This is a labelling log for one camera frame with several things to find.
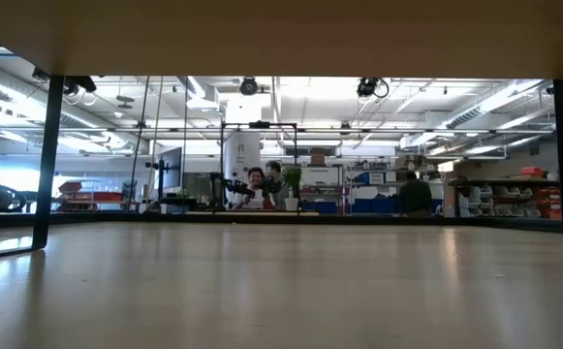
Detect light wooden shelf board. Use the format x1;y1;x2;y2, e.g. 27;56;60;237
0;0;563;81

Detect person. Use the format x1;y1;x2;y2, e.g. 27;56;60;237
397;170;433;218
264;160;288;210
235;167;267;210

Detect potted green plant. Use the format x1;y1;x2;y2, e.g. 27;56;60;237
280;165;304;212

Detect white cylindrical column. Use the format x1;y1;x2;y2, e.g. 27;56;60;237
223;131;262;183

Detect round black ceiling device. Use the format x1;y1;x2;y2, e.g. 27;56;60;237
239;76;259;97

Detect blue storage bins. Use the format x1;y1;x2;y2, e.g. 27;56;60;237
351;196;401;215

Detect black computer monitor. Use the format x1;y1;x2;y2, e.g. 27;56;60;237
144;146;184;193

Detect red utility cart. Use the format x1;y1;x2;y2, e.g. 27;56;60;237
56;179;127;212

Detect storage rack with bins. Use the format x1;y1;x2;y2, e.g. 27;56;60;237
448;176;563;223

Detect black overhead device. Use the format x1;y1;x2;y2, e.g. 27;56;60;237
62;76;98;97

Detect black metal gantry frame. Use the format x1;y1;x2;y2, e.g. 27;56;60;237
219;120;299;215

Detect black table edge rail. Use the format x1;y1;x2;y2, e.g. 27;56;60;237
0;210;563;235

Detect black ceiling camera with cable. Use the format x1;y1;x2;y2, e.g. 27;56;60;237
357;77;390;100

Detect black hanging cable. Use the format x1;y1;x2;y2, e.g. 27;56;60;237
125;75;151;214

